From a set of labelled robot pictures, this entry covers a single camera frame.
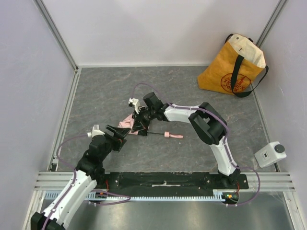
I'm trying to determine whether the pink folding umbrella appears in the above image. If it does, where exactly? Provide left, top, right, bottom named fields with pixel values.
left=118, top=114, right=184, bottom=138

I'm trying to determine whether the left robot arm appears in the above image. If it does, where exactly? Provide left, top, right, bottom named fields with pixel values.
left=30, top=125, right=131, bottom=230

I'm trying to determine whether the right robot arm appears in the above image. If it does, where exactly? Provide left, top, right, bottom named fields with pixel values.
left=128, top=92, right=240, bottom=187

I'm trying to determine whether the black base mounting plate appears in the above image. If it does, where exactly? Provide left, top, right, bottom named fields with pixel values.
left=96, top=172, right=249, bottom=197

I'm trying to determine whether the yellow Trader Joe's tote bag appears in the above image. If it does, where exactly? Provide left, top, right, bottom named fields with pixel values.
left=197, top=34, right=269, bottom=98

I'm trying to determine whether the white box with grey knob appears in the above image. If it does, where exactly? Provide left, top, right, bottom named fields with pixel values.
left=254, top=141, right=287, bottom=168

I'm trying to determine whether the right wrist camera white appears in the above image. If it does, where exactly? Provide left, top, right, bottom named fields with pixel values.
left=128, top=98, right=141, bottom=114

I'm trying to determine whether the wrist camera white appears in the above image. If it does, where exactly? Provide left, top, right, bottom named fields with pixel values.
left=87, top=125, right=105, bottom=138
left=128, top=98, right=141, bottom=114

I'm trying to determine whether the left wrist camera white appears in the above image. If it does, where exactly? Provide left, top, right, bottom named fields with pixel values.
left=87, top=125, right=105, bottom=138

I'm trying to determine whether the aluminium rail frame front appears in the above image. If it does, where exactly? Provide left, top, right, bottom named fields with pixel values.
left=35, top=171, right=298, bottom=192

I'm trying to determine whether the light blue cable duct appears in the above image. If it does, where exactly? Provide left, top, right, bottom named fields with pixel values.
left=45, top=189, right=228, bottom=201

